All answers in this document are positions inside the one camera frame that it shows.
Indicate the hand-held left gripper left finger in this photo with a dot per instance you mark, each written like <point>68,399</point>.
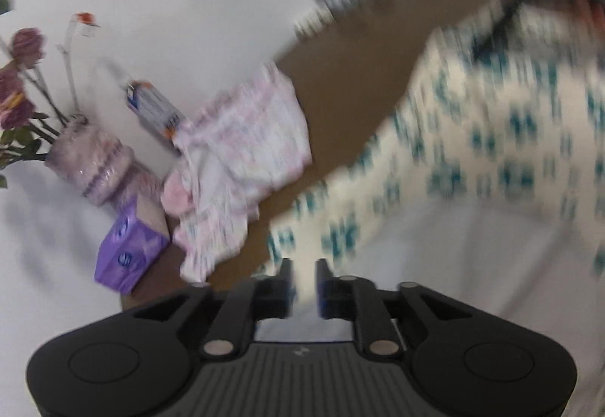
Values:
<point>286,289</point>

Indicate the cream dress with green flowers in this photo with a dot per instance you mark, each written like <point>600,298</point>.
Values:
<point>472,138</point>

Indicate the bare twig with red bud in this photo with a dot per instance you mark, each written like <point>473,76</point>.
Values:
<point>85,17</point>

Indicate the white power strip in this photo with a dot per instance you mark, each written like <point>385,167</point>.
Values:
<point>309,24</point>

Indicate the purple tissue pack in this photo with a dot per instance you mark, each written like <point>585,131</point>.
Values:
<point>125,251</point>

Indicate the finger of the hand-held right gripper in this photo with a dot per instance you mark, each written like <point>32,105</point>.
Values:
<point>503,10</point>

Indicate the pink purple textured vase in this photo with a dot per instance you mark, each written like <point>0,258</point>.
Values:
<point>90,162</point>

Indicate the plain pink cloth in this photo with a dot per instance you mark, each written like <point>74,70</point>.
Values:
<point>176,195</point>

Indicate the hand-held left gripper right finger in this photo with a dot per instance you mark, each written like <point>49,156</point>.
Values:
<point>326,299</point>

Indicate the pink floral garment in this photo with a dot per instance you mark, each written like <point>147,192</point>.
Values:
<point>246,138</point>

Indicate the tea bottle with white label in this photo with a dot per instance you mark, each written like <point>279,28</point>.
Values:
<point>151,107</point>

